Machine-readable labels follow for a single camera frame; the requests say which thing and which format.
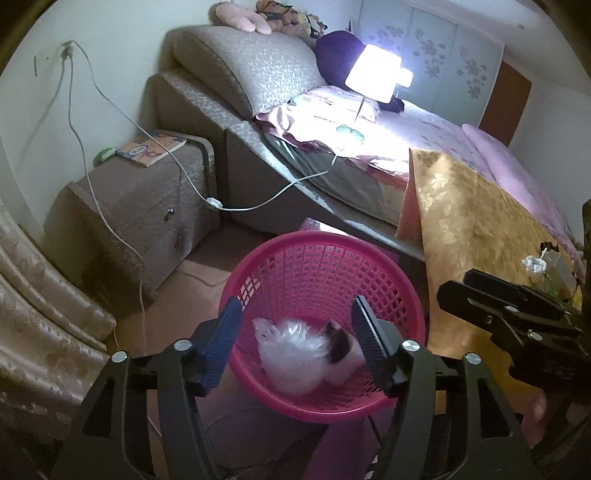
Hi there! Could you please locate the pink and dark wrapper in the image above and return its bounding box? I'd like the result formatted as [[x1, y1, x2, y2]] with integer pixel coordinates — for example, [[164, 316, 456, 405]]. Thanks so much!
[[322, 322, 370, 386]]

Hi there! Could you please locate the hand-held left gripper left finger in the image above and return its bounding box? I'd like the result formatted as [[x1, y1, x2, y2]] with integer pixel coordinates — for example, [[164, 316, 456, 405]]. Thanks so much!
[[51, 298, 243, 480]]

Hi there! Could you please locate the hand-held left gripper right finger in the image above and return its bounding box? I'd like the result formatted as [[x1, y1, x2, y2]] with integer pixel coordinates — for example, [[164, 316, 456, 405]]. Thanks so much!
[[351, 295, 539, 480]]

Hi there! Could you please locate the golden floral tablecloth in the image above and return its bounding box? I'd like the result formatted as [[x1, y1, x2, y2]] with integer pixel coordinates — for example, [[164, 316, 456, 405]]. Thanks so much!
[[396, 148, 583, 416]]

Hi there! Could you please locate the brown wooden door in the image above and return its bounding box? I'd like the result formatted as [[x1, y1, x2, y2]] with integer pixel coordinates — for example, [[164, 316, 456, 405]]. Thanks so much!
[[478, 60, 532, 148]]

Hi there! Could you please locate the dark purple plush toy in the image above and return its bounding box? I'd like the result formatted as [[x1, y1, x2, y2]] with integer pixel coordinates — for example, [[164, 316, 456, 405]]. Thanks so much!
[[315, 30, 404, 114]]

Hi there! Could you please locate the colourful plush toy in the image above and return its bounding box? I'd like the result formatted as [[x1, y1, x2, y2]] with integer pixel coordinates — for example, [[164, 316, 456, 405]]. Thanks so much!
[[256, 0, 326, 40]]

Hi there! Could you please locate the white lamp cable with switch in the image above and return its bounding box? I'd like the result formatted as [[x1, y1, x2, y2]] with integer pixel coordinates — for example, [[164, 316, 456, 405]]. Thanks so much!
[[65, 41, 340, 214]]

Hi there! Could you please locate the pink satin pillow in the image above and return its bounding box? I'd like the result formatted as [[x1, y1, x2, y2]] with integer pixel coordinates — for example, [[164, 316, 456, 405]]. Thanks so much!
[[254, 90, 380, 149]]

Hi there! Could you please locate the pink plastic basket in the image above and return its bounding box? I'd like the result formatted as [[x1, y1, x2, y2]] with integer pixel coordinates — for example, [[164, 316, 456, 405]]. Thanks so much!
[[218, 231, 426, 424]]

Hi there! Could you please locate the white table lamp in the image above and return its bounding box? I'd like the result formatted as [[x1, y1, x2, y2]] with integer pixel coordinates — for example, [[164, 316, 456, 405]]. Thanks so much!
[[335, 44, 414, 145]]

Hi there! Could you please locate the clear plastic bag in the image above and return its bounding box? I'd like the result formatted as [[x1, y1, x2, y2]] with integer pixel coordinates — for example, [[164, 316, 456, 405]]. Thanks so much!
[[253, 318, 333, 397]]

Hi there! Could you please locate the brown upholstered nightstand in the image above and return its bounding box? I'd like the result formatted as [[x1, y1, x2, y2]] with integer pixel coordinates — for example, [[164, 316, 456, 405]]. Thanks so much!
[[44, 134, 222, 301]]

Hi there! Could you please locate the person's right hand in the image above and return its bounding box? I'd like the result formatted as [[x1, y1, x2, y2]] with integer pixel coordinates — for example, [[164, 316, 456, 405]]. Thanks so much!
[[527, 394, 550, 432]]

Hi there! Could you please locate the upholstered bed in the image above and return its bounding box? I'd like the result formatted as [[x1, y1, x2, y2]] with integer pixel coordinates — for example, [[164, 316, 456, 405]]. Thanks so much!
[[145, 69, 583, 264]]

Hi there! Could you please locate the flower-patterned wardrobe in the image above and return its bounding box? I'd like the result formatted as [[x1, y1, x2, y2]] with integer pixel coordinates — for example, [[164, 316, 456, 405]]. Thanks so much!
[[358, 0, 504, 121]]

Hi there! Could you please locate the grey patterned headboard cushion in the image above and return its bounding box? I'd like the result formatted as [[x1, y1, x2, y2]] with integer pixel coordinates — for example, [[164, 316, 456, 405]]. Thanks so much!
[[173, 25, 328, 118]]

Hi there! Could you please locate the beige patterned curtain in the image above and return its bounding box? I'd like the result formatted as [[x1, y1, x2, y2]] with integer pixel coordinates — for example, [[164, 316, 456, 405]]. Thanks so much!
[[0, 198, 118, 439]]

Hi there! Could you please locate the pink neck pillow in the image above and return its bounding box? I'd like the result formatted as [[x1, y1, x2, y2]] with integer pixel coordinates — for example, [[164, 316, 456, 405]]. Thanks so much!
[[210, 2, 273, 35]]

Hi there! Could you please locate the orange paperback book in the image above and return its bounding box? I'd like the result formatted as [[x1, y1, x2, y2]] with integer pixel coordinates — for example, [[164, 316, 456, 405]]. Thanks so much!
[[116, 131, 188, 168]]

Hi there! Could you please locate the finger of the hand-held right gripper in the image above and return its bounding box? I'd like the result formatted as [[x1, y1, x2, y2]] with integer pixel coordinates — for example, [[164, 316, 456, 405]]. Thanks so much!
[[438, 281, 583, 344], [464, 269, 579, 320]]

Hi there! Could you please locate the small white wrapper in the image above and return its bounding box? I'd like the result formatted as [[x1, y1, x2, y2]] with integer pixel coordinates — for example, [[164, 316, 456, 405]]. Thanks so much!
[[522, 247, 551, 283]]

